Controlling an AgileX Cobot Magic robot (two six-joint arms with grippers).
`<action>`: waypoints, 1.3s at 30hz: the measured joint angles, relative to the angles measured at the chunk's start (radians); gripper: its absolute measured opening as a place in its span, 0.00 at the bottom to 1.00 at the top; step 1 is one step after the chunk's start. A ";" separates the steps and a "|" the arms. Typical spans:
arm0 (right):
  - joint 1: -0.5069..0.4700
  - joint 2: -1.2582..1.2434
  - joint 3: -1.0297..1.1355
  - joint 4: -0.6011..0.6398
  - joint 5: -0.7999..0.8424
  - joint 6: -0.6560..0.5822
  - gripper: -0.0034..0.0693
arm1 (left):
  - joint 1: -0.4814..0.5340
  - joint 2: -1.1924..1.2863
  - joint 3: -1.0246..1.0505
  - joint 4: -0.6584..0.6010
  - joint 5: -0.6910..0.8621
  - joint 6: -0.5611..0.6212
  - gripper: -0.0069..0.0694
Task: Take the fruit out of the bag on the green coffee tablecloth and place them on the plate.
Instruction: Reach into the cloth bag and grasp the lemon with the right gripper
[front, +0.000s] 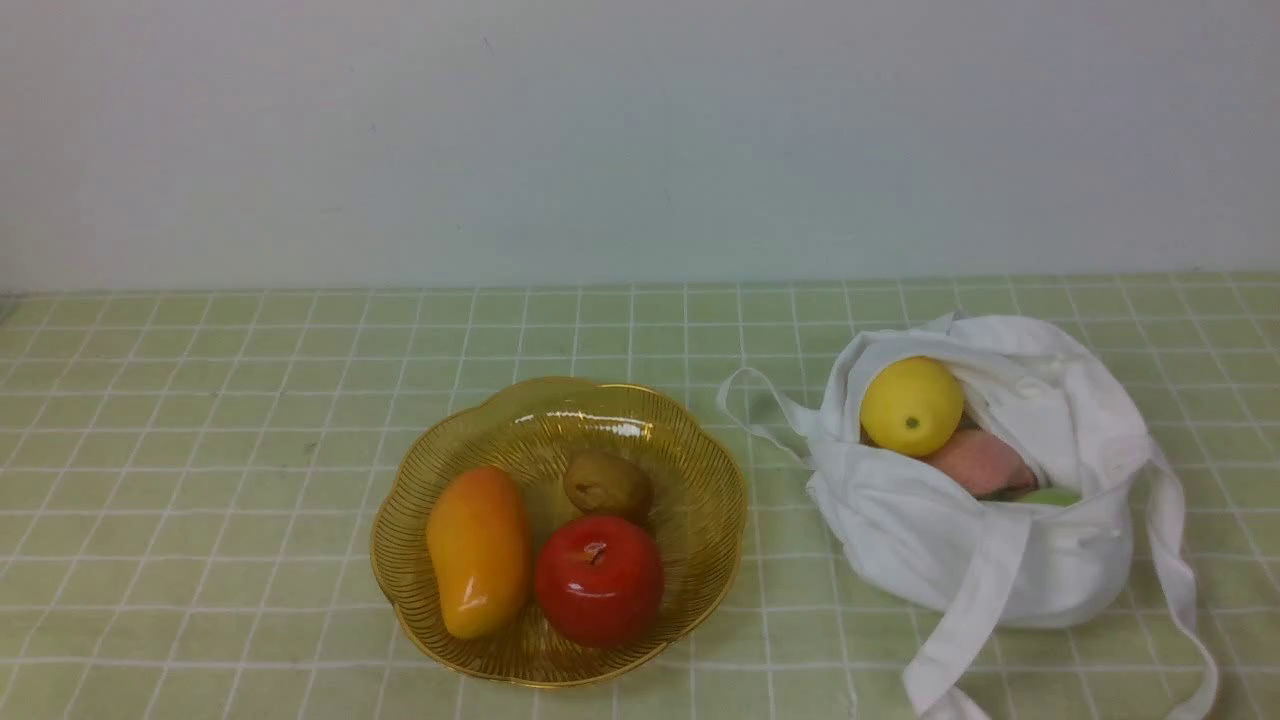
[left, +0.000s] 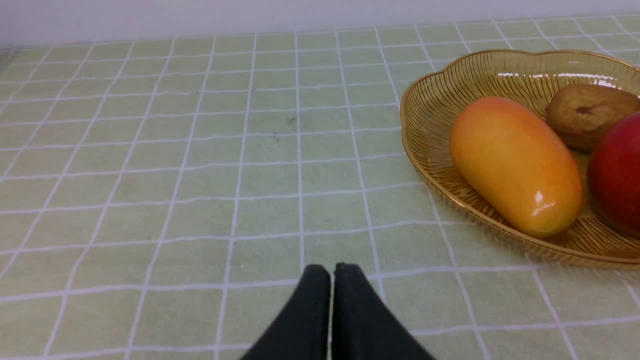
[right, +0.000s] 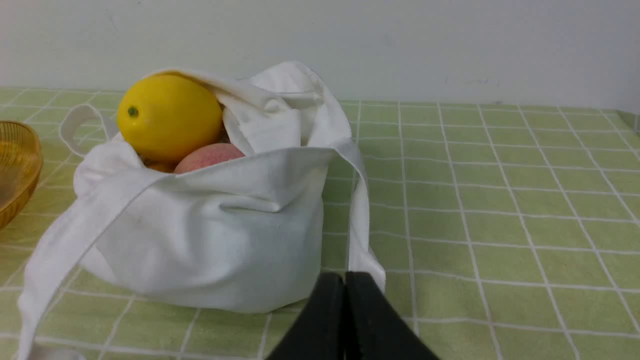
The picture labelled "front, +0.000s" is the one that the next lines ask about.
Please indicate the amber transparent fruit bowl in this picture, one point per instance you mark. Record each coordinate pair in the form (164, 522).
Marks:
(531, 430)

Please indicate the brown kiwi fruit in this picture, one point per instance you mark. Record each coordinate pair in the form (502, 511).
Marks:
(599, 483)

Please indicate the white cloth bag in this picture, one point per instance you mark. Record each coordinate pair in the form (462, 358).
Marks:
(909, 530)

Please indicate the green fruit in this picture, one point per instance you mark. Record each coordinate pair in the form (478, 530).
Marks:
(1049, 496)

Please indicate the red apple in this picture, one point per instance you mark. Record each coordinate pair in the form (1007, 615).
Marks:
(599, 581)

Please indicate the orange yellow mango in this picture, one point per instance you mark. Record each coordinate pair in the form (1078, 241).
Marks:
(480, 546)

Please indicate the yellow lemon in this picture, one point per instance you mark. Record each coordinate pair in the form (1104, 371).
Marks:
(913, 407)

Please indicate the pink peach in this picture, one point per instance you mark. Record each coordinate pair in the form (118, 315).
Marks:
(983, 465)

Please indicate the green checkered tablecloth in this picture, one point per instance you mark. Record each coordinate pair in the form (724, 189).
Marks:
(189, 480)

